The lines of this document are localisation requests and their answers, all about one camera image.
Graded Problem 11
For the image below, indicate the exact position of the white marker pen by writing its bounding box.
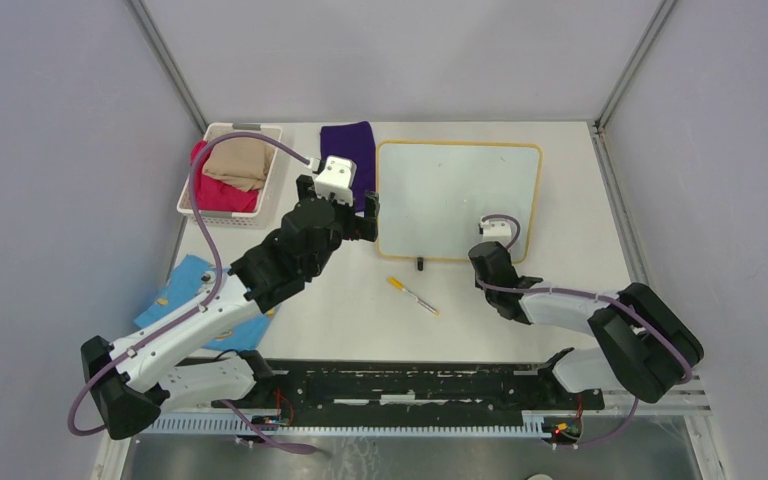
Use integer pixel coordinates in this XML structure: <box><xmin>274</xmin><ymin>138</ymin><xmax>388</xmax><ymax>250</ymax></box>
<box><xmin>387</xmin><ymin>277</ymin><xmax>440</xmax><ymax>316</ymax></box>

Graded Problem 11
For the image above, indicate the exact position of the yellow framed whiteboard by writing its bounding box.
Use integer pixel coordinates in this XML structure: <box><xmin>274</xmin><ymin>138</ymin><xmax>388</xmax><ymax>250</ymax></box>
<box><xmin>376</xmin><ymin>140</ymin><xmax>543</xmax><ymax>263</ymax></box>

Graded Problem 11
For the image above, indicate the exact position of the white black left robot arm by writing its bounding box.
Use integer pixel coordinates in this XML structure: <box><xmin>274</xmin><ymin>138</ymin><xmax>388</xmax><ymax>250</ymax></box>
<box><xmin>78</xmin><ymin>175</ymin><xmax>380</xmax><ymax>440</ymax></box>

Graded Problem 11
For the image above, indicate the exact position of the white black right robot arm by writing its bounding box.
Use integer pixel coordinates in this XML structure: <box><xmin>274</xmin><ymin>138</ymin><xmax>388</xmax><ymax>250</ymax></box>
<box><xmin>468</xmin><ymin>241</ymin><xmax>705</xmax><ymax>408</ymax></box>

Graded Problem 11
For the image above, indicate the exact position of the white perforated plastic basket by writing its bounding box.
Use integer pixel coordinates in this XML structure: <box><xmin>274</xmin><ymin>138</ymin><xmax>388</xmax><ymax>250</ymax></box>
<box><xmin>195</xmin><ymin>138</ymin><xmax>285</xmax><ymax>228</ymax></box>

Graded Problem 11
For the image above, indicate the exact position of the purple folded cloth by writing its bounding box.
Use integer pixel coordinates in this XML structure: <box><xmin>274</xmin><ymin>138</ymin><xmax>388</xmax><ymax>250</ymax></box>
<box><xmin>320</xmin><ymin>121</ymin><xmax>376</xmax><ymax>212</ymax></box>

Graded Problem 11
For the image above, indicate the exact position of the beige cloth in basket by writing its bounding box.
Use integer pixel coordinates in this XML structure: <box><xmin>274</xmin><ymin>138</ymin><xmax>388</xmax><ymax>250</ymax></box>
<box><xmin>203</xmin><ymin>138</ymin><xmax>275</xmax><ymax>191</ymax></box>

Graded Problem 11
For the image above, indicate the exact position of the red cloth in basket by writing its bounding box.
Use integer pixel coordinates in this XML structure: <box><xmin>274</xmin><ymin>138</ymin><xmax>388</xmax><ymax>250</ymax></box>
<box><xmin>194</xmin><ymin>172</ymin><xmax>259</xmax><ymax>213</ymax></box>

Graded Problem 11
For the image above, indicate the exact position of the blue patterned cloth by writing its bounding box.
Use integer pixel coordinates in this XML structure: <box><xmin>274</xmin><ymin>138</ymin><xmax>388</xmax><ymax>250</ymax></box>
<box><xmin>133</xmin><ymin>254</ymin><xmax>283</xmax><ymax>352</ymax></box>

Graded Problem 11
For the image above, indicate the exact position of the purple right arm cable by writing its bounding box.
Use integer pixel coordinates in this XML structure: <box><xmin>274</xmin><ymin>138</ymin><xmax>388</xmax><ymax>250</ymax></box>
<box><xmin>475</xmin><ymin>213</ymin><xmax>695</xmax><ymax>450</ymax></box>

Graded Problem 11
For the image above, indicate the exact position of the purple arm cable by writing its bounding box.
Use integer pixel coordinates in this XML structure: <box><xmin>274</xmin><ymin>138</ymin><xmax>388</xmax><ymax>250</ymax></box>
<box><xmin>475</xmin><ymin>213</ymin><xmax>695</xmax><ymax>450</ymax></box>
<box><xmin>67</xmin><ymin>131</ymin><xmax>322</xmax><ymax>456</ymax></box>

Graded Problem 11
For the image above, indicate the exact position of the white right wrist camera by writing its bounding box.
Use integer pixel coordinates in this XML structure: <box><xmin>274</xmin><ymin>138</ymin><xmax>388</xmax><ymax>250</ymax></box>
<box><xmin>479</xmin><ymin>220</ymin><xmax>513</xmax><ymax>246</ymax></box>

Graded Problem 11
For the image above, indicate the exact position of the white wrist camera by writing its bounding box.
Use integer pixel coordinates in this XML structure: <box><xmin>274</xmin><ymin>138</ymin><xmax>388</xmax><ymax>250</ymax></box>
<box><xmin>479</xmin><ymin>220</ymin><xmax>513</xmax><ymax>246</ymax></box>
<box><xmin>309</xmin><ymin>156</ymin><xmax>357</xmax><ymax>206</ymax></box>

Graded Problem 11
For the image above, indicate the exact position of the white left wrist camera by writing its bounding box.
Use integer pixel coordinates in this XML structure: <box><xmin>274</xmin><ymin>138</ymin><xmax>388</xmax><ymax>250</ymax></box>
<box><xmin>309</xmin><ymin>156</ymin><xmax>357</xmax><ymax>206</ymax></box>

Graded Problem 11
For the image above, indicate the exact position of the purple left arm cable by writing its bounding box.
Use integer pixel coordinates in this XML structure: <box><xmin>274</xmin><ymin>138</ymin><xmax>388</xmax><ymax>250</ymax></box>
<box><xmin>67</xmin><ymin>131</ymin><xmax>322</xmax><ymax>456</ymax></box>

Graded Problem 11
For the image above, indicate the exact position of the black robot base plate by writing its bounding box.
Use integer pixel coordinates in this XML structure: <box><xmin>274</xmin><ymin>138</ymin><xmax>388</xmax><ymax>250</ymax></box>
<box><xmin>233</xmin><ymin>359</ymin><xmax>605</xmax><ymax>428</ymax></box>

